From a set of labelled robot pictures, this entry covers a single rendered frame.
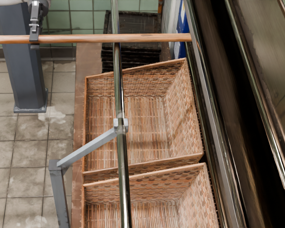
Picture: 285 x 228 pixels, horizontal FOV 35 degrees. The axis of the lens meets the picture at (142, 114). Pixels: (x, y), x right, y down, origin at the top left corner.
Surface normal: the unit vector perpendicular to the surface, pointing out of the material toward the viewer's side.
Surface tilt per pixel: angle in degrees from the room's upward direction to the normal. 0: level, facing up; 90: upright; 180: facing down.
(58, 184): 90
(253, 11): 70
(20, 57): 90
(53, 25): 90
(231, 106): 8
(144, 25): 0
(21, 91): 90
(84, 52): 0
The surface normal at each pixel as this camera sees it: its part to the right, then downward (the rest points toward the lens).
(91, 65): 0.06, -0.66
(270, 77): -0.92, -0.21
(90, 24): 0.07, 0.75
